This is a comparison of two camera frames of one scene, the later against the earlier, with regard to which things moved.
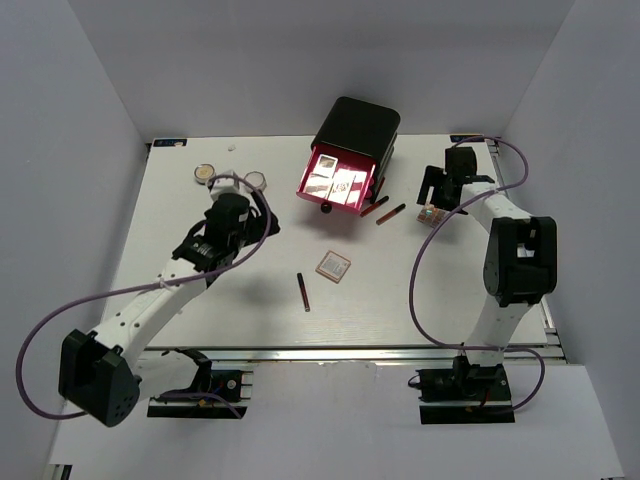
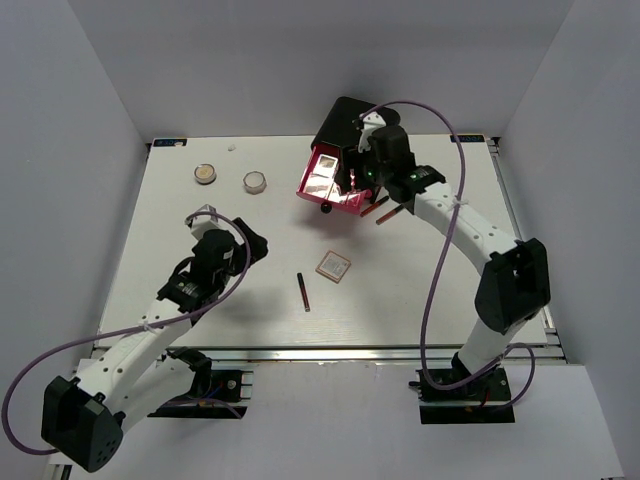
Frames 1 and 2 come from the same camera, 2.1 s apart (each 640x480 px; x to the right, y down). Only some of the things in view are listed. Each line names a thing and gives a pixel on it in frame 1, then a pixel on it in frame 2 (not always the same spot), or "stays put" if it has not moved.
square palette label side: x=333 y=266 stays put
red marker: x=390 y=214 stays put
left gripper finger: x=260 y=222 to x=258 y=244
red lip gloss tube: x=374 y=205 stays put
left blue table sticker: x=169 y=142 stays put
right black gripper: x=432 y=177 to x=351 y=158
